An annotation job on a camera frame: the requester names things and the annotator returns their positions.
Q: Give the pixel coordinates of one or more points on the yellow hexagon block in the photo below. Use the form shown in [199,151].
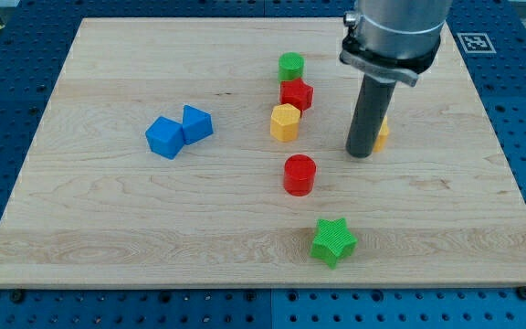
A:
[284,122]

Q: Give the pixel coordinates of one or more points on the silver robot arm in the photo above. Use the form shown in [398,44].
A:
[393,40]

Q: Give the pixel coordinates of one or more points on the yellow heart block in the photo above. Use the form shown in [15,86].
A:
[382,136]

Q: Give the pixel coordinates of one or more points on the red cylinder block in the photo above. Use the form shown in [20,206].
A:
[299,175]

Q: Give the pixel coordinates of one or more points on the blue triangular block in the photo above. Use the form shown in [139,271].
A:
[197,125]

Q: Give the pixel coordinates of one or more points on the red star block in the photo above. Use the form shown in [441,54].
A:
[297,93]

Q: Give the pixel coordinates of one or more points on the wooden board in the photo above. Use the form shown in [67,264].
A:
[94,208]

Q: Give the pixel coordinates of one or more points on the blue cube block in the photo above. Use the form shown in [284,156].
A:
[165,137]

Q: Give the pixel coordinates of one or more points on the green cylinder block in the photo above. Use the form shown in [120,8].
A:
[290,66]

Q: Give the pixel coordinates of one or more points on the green star block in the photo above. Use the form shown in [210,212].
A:
[332,242]

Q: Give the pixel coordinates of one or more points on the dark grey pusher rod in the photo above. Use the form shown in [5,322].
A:
[371,107]

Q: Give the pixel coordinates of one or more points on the white fiducial marker tag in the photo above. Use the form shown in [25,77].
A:
[476,43]

